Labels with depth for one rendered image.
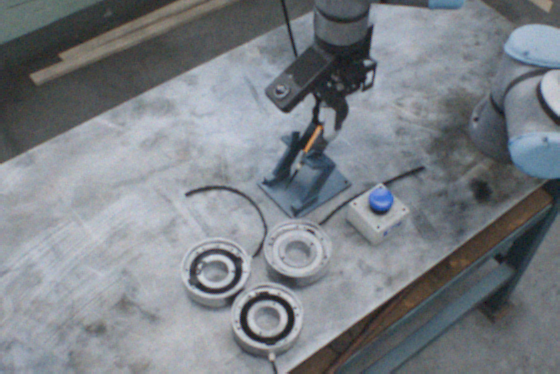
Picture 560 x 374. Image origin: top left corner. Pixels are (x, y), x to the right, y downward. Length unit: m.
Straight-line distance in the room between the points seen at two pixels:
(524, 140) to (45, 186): 0.78
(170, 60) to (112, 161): 1.37
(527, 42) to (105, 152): 0.74
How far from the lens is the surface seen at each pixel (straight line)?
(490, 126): 1.29
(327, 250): 1.11
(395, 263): 1.15
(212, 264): 1.11
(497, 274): 1.86
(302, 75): 1.00
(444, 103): 1.39
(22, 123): 2.51
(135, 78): 2.57
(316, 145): 1.13
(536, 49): 1.19
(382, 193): 1.13
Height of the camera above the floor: 1.77
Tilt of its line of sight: 52 degrees down
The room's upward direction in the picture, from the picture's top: 3 degrees clockwise
